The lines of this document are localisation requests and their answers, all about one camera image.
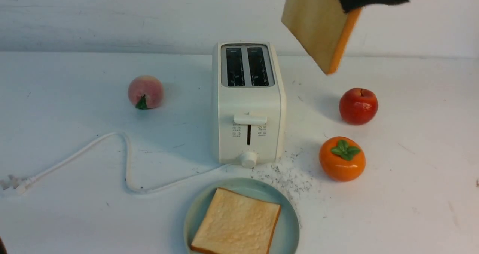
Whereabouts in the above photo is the pink peach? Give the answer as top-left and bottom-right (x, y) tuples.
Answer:
(127, 75), (165, 110)

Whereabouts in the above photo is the orange persimmon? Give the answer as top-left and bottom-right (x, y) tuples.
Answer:
(318, 136), (366, 182)

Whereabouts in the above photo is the red apple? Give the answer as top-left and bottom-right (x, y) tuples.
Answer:
(339, 88), (379, 125)

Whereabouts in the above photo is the white two-slot toaster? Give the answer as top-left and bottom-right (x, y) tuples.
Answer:
(211, 42), (286, 168)

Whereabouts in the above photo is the toasted bread slice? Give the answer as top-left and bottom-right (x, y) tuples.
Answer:
(190, 188), (282, 254)
(281, 0), (362, 75)

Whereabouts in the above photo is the light blue round plate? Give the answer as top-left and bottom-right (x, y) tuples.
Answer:
(183, 177), (300, 254)

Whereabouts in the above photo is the white power cable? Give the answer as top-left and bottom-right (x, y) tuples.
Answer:
(0, 131), (229, 199)

